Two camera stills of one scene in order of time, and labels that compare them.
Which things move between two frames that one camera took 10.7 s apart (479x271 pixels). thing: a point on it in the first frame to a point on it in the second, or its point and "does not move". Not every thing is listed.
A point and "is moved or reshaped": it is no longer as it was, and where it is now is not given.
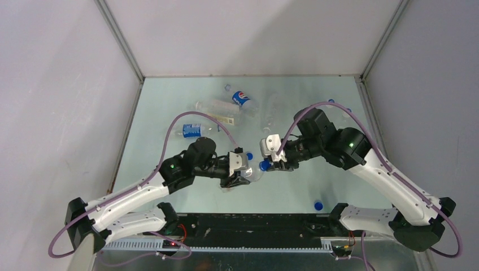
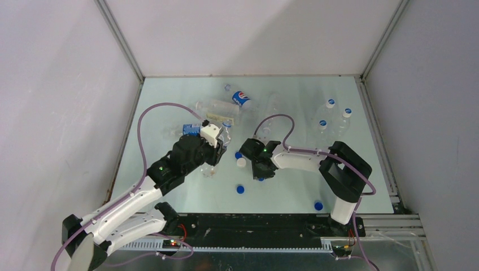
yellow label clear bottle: x=222 y=110 does not move
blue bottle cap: x=318 y=206 does not move
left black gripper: x=233 y=182 to x=216 y=153
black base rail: x=255 y=230 does not move
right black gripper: x=287 y=166 to x=258 y=174
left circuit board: x=169 y=244 does not move
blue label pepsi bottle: x=253 y=172 is moved or reshaped
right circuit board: x=342 y=250 does not move
